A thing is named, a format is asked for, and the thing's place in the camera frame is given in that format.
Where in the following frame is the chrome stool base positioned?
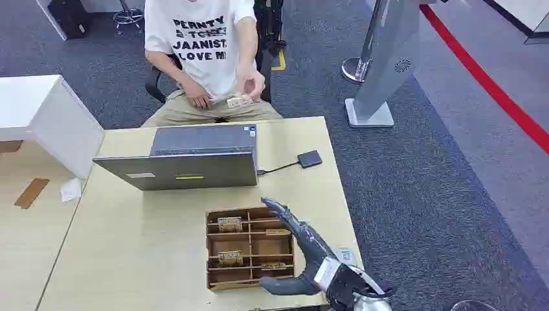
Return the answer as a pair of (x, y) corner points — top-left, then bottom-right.
(112, 0), (145, 32)

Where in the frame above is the person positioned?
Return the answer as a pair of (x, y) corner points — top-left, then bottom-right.
(143, 0), (284, 128)

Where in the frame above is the black bag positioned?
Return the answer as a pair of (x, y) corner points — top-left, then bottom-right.
(47, 0), (92, 41)

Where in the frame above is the person's left hand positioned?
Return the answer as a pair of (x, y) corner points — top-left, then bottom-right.
(235, 69), (267, 102)

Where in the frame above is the yellow floor tape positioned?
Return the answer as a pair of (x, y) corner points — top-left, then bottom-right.
(270, 49), (287, 72)

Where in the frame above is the white paper slip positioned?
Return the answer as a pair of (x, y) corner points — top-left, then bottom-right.
(58, 176), (83, 204)

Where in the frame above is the brown cardboard strip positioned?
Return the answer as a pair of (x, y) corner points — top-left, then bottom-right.
(13, 178), (50, 211)

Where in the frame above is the black office chair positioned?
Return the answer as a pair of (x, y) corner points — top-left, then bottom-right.
(144, 48), (274, 104)

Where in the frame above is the chrome stanchion post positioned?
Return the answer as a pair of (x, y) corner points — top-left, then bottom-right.
(341, 0), (389, 84)

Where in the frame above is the grey laptop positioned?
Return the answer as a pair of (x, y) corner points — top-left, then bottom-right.
(92, 124), (260, 192)

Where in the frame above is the black card reader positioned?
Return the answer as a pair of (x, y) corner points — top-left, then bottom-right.
(297, 150), (324, 170)

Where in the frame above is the red floor tape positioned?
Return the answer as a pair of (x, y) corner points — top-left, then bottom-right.
(419, 3), (549, 156)

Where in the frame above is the white counter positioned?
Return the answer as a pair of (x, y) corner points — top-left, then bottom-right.
(482, 0), (549, 45)

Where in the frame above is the black tripod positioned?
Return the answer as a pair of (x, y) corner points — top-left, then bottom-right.
(252, 0), (287, 58)

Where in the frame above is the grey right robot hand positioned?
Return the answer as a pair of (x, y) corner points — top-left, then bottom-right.
(258, 196), (339, 297)

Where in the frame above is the wooden card box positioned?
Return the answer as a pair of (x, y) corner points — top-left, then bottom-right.
(205, 206), (297, 292)

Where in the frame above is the silver kiosk stand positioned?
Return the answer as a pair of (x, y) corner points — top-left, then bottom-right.
(344, 0), (424, 129)

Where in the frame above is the person's right hand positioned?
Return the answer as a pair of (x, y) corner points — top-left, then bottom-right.
(181, 80), (214, 110)

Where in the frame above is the black reader cable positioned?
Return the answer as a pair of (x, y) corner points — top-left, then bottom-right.
(256, 161), (301, 176)

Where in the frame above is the white cabinet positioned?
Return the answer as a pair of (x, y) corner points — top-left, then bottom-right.
(0, 74), (106, 180)

